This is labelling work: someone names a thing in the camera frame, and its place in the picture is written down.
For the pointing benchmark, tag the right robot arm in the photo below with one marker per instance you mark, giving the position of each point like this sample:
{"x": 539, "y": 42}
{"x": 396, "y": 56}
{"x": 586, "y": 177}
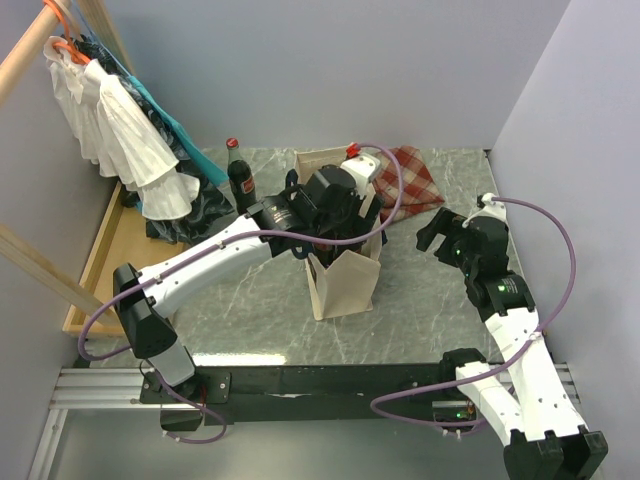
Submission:
{"x": 543, "y": 435}

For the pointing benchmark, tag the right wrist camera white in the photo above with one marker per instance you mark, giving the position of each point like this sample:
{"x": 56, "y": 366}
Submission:
{"x": 490, "y": 207}

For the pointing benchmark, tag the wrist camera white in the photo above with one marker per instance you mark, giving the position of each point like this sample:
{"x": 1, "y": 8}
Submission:
{"x": 490, "y": 207}
{"x": 362, "y": 166}

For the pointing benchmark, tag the cream canvas tote bag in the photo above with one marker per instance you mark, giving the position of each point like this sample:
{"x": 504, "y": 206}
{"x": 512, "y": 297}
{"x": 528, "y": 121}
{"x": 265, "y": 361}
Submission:
{"x": 345, "y": 286}

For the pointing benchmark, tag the aluminium frame rail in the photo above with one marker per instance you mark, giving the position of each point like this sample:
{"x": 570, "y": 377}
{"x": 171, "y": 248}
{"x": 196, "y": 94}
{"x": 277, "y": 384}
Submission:
{"x": 82, "y": 389}

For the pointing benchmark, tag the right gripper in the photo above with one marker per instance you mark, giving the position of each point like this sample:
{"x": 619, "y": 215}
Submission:
{"x": 444, "y": 222}

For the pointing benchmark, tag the teal garment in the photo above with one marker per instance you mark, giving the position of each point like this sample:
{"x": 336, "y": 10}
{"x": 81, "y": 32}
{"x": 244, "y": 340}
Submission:
{"x": 191, "y": 160}

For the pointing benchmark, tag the red plaid folded cloth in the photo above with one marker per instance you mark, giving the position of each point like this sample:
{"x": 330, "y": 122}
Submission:
{"x": 420, "y": 193}

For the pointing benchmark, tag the orange hanger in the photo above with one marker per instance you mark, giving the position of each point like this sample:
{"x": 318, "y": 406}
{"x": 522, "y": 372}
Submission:
{"x": 70, "y": 29}

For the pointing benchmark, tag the dark floral garment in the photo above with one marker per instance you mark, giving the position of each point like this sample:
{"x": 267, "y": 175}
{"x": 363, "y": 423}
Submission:
{"x": 209, "y": 205}

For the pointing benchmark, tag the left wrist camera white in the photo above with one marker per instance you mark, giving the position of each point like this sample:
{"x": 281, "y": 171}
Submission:
{"x": 362, "y": 166}

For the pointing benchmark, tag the wooden clothes rack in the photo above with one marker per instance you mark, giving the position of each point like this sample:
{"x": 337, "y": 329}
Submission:
{"x": 120, "y": 236}

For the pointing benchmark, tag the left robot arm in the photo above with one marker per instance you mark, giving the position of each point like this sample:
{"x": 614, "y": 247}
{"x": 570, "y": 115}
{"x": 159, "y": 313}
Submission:
{"x": 336, "y": 207}

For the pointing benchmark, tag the black base beam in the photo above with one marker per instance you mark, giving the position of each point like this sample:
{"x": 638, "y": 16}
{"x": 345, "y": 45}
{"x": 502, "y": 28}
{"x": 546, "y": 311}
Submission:
{"x": 301, "y": 393}

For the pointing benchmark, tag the white pleated garment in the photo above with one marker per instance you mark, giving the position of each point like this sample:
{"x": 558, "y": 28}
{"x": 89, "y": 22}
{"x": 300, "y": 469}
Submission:
{"x": 115, "y": 134}

